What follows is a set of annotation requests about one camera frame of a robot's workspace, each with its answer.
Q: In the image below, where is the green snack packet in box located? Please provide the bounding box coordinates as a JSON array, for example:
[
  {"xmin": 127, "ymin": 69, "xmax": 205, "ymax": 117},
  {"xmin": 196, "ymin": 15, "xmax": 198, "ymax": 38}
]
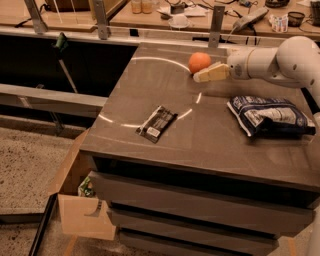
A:
[{"xmin": 78, "ymin": 176, "xmax": 95, "ymax": 198}]

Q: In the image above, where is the metal bracket post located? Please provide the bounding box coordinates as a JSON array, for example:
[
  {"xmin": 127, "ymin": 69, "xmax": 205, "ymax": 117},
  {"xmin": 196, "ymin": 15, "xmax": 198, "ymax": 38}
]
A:
[{"xmin": 208, "ymin": 6, "xmax": 225, "ymax": 48}]

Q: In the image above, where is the orange jar right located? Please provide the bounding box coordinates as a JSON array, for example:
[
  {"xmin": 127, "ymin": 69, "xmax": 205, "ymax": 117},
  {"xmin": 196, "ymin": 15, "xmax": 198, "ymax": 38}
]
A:
[{"xmin": 142, "ymin": 0, "xmax": 153, "ymax": 14}]

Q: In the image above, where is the white bowl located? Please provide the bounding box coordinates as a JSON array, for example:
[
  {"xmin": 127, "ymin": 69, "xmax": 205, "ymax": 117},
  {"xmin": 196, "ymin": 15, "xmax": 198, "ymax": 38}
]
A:
[{"xmin": 168, "ymin": 15, "xmax": 190, "ymax": 29}]

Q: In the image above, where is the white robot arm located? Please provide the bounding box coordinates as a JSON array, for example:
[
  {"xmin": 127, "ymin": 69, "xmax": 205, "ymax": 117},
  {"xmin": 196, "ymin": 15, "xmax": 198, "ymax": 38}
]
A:
[{"xmin": 192, "ymin": 36, "xmax": 320, "ymax": 123}]

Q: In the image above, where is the orange jar left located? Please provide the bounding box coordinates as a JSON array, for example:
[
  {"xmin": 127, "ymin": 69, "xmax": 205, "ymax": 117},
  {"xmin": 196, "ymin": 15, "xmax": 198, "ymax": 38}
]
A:
[{"xmin": 131, "ymin": 0, "xmax": 142, "ymax": 14}]

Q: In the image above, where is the orange jar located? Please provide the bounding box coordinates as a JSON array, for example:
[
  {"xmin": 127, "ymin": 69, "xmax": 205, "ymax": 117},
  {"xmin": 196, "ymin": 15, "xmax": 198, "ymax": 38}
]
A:
[
  {"xmin": 142, "ymin": 0, "xmax": 153, "ymax": 14},
  {"xmin": 131, "ymin": 0, "xmax": 142, "ymax": 14}
]

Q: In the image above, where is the grey drawer cabinet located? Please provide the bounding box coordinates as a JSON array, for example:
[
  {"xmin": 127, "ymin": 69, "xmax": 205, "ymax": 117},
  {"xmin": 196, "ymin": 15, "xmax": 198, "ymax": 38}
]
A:
[{"xmin": 81, "ymin": 44, "xmax": 319, "ymax": 256}]

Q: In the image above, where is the grey power strip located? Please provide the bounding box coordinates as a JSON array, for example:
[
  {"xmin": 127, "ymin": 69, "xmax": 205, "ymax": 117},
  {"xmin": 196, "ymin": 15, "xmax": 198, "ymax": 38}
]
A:
[{"xmin": 232, "ymin": 7, "xmax": 268, "ymax": 32}]

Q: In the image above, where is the black mesh cup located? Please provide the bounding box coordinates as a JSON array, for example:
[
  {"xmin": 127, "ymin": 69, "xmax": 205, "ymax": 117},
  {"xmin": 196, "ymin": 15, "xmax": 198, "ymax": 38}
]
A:
[{"xmin": 288, "ymin": 11, "xmax": 305, "ymax": 27}]

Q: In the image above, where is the blue white chip bag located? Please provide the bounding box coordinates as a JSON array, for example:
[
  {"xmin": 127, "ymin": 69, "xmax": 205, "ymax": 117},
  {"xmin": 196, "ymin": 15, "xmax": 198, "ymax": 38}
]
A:
[{"xmin": 227, "ymin": 96, "xmax": 316, "ymax": 137}]

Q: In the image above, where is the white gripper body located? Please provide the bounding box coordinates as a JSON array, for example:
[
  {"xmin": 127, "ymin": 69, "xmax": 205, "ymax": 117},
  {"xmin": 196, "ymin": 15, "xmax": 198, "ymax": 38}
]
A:
[{"xmin": 227, "ymin": 50, "xmax": 250, "ymax": 80}]

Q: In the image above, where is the black rxbar chocolate wrapper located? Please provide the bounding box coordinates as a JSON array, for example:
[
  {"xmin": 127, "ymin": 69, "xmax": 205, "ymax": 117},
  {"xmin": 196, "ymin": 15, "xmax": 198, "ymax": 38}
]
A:
[{"xmin": 136, "ymin": 106, "xmax": 178, "ymax": 143}]

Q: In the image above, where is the cardboard box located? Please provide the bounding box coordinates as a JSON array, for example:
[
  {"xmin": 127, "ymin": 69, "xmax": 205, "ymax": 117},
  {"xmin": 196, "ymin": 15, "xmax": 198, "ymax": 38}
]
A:
[{"xmin": 48, "ymin": 131, "xmax": 116, "ymax": 241}]

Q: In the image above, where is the green handled tool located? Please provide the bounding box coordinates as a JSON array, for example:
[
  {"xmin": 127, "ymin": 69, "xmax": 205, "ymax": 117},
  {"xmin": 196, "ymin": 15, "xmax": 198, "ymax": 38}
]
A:
[{"xmin": 53, "ymin": 32, "xmax": 79, "ymax": 94}]

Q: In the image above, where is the colourful small carton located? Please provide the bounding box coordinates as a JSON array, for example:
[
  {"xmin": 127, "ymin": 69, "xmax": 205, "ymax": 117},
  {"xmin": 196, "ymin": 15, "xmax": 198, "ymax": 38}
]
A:
[{"xmin": 269, "ymin": 14, "xmax": 288, "ymax": 33}]

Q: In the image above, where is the orange fruit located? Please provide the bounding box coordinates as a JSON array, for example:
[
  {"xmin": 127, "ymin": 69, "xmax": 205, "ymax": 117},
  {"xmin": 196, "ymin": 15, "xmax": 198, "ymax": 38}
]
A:
[{"xmin": 188, "ymin": 52, "xmax": 211, "ymax": 74}]

